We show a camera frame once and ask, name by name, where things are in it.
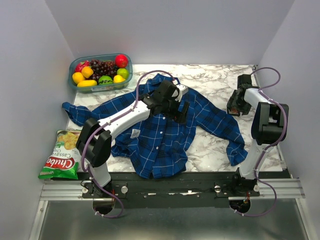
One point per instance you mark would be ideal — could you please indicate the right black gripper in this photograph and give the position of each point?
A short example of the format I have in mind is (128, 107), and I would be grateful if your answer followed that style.
(244, 109)

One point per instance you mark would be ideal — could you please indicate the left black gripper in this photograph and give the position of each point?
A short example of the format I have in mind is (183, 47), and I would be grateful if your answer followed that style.
(181, 117)

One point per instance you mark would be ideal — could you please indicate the blue plaid shirt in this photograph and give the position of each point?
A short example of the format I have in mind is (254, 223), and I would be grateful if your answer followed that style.
(157, 146)

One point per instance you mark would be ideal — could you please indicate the brooch box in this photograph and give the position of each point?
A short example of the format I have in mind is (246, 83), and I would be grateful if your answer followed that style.
(231, 106)

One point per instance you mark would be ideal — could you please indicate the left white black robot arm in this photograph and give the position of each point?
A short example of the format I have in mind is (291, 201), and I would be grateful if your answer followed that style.
(95, 140)

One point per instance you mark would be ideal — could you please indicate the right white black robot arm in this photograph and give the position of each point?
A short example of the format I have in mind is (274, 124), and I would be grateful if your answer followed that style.
(269, 127)

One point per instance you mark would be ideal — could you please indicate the green lime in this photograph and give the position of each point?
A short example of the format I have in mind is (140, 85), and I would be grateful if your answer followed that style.
(123, 72)

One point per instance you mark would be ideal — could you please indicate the yellow lemon right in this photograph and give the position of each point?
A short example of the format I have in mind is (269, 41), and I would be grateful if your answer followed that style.
(118, 79)

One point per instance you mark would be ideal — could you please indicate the yellow lemon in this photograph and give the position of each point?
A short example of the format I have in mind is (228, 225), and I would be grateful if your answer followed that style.
(118, 79)
(77, 77)

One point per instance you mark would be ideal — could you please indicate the red apple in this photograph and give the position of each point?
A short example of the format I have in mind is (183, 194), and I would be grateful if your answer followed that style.
(121, 61)

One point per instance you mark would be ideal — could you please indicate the clear teal fruit container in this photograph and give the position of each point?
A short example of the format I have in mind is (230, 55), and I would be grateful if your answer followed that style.
(99, 88)

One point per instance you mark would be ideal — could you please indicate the purple grape bunch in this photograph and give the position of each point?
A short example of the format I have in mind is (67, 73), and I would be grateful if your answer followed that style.
(103, 68)

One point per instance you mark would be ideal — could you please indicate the yellow mango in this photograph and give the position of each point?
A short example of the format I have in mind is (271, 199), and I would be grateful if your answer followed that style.
(87, 83)

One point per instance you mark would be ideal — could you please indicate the orange fruit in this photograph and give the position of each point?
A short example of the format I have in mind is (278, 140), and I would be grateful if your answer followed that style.
(87, 72)

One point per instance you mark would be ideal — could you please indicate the yellow lemon left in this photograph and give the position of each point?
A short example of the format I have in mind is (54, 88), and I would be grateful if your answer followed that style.
(77, 77)

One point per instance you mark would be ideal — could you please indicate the pink dragon fruit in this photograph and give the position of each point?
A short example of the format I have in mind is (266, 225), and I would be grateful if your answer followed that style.
(81, 65)

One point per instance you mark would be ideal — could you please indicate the green red snack bag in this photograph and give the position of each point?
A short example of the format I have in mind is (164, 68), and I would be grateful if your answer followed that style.
(65, 159)

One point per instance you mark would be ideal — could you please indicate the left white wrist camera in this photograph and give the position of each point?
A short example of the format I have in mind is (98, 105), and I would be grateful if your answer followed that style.
(179, 91)

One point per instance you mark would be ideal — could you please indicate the black front mounting rail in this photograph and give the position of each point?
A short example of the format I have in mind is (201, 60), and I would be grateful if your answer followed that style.
(184, 190)

